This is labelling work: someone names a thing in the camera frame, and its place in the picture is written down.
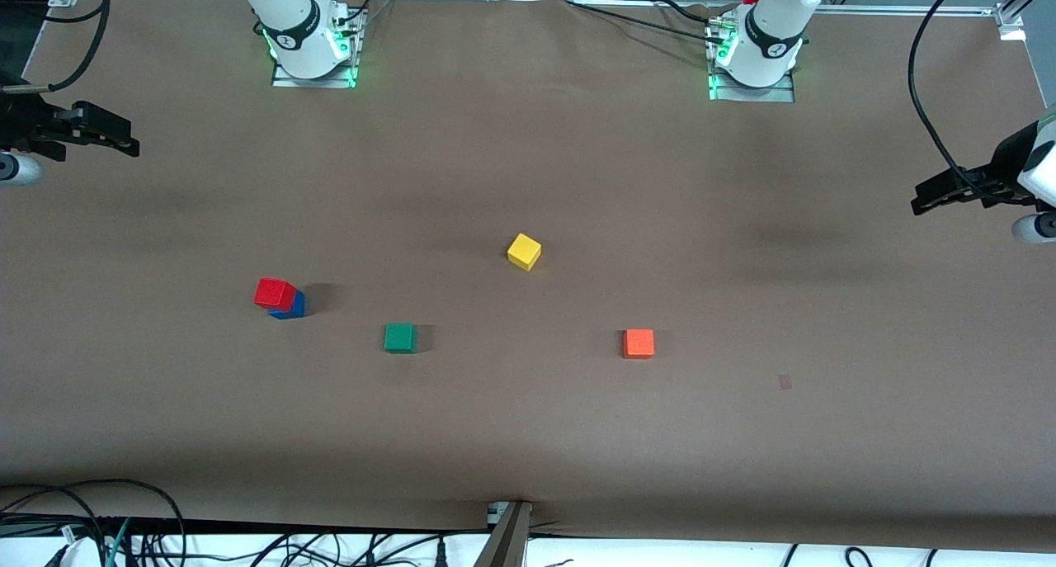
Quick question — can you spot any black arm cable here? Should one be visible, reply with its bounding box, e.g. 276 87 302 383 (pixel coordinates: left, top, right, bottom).
0 0 114 95
907 0 1032 201

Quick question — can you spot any brown paper table cover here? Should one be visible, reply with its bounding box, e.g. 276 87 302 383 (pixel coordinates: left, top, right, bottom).
0 0 1056 551

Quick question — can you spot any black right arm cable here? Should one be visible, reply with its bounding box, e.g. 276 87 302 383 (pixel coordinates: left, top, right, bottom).
0 0 114 95

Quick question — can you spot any aluminium camera mount post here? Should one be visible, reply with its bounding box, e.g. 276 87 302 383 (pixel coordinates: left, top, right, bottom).
474 501 533 567

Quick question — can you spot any yellow wooden cube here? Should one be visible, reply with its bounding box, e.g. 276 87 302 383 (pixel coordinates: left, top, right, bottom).
507 233 543 272

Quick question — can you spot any teal cable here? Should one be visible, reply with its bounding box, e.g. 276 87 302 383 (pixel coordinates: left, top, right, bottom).
103 517 133 567

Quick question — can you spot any black looped cable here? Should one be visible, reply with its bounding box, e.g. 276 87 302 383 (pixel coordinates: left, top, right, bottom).
0 479 186 567

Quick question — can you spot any black cable across table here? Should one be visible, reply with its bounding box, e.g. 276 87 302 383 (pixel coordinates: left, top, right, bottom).
563 0 727 46

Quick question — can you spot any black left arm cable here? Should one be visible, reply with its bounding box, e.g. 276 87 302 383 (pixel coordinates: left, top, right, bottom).
907 0 1032 201

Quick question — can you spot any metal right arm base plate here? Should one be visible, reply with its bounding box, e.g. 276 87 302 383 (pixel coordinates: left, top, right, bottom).
271 6 365 89

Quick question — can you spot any red wooden cube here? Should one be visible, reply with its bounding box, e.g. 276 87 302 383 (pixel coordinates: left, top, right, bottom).
253 277 298 313

